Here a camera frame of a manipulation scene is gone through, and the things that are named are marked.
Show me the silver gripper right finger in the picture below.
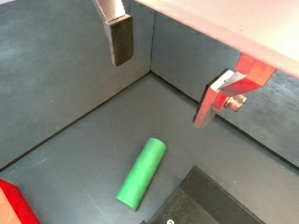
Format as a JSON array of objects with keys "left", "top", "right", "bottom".
[{"left": 194, "top": 53, "right": 276, "bottom": 129}]

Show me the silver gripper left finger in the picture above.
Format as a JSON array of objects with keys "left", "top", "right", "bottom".
[{"left": 92, "top": 0, "right": 134, "bottom": 67}]

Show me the green cylinder peg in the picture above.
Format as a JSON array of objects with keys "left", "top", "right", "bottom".
[{"left": 116, "top": 138, "right": 167, "bottom": 210}]

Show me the black regrasp holder fixture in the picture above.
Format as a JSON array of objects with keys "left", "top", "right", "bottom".
[{"left": 140, "top": 165, "right": 266, "bottom": 224}]

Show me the red foam shape board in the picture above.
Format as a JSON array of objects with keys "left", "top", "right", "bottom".
[{"left": 0, "top": 179, "right": 40, "bottom": 224}]

